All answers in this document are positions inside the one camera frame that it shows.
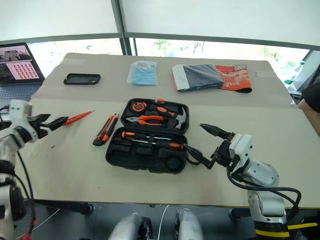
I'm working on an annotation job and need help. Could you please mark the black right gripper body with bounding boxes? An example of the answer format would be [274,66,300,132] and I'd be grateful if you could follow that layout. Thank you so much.
[210,139,239,173]

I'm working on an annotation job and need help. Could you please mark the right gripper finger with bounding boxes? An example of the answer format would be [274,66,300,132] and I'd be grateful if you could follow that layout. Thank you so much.
[199,123,236,141]
[185,144,217,171]

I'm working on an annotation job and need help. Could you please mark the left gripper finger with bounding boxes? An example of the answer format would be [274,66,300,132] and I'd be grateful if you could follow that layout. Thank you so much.
[31,113,51,124]
[45,116,69,132]

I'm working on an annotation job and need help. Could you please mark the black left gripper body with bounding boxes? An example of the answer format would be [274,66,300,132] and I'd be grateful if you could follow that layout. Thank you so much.
[28,117,51,140]

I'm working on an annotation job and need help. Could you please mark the orange tester screwdriver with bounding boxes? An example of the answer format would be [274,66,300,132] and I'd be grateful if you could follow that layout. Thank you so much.
[63,110,93,127]

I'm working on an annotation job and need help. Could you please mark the orange black utility knife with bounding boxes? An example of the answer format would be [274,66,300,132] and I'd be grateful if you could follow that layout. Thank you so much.
[92,112,120,147]

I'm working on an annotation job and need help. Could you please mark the black plastic tool case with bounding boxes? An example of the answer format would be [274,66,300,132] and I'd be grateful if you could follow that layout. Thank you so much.
[105,97,190,175]

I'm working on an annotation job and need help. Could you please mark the black phone case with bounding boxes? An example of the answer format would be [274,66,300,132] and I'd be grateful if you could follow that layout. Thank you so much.
[62,72,102,87]

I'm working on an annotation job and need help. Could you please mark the black open laptop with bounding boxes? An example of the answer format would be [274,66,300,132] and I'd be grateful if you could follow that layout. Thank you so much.
[0,42,46,107]

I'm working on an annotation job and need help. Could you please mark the orange printed packet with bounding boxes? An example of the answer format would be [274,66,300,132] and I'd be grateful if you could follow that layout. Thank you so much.
[214,63,253,95]

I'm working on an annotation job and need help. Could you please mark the dark blue packaged cloth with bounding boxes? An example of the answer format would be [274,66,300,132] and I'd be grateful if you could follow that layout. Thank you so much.
[171,63,225,93]

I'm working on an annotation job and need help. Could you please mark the black table leg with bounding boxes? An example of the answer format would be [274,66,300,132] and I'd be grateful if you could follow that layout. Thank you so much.
[34,199,95,215]
[228,208,251,220]

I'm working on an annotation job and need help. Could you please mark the silver rounded leg shell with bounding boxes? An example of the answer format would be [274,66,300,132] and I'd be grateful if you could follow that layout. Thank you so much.
[108,212,153,240]
[174,208,205,240]

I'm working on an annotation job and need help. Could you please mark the orange black tape measure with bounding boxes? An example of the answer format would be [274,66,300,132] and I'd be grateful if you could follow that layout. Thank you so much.
[129,99,149,115]

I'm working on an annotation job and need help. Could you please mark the clear bottle with green cap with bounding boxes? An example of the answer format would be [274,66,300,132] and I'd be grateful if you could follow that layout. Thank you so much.
[284,60,307,86]

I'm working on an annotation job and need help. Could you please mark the person's black shirt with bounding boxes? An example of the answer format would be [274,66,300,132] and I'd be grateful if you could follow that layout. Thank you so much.
[302,81,320,114]

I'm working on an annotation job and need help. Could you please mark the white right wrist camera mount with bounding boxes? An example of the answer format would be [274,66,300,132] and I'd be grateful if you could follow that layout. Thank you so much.
[228,134,254,164]

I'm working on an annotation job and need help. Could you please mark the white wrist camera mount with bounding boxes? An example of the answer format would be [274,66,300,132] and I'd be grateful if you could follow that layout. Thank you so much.
[9,99,33,133]
[228,134,254,164]

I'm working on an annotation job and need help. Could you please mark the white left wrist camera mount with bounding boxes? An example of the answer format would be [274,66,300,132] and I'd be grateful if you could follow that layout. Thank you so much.
[9,99,33,133]

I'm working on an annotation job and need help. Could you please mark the long-handled orange black screwdriver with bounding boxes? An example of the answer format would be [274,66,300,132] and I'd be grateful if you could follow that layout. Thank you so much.
[131,138,187,153]

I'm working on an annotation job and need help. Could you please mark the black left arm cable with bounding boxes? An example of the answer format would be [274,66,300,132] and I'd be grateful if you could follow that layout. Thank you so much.
[14,149,37,237]

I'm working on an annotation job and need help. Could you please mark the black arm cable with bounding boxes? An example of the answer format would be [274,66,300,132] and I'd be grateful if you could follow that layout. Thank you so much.
[226,169,303,213]
[14,149,37,237]

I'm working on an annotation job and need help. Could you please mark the hammer with orange black handle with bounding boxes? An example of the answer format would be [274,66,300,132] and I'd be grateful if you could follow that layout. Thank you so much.
[149,98,189,130]

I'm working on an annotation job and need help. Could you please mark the orange handled pliers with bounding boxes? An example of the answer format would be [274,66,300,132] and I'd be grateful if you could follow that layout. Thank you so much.
[125,114,166,127]

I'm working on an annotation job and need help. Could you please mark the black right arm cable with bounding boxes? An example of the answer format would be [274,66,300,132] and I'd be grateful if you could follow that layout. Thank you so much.
[226,169,303,213]

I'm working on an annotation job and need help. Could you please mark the short-handled orange black screwdriver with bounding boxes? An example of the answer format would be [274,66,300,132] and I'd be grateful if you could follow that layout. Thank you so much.
[121,131,173,142]

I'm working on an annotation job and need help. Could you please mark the thin white cable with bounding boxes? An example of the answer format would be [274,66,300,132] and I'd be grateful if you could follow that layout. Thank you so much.
[158,204,170,240]

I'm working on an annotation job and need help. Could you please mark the grey window frame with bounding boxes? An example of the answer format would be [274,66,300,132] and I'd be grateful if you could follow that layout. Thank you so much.
[0,0,320,57]

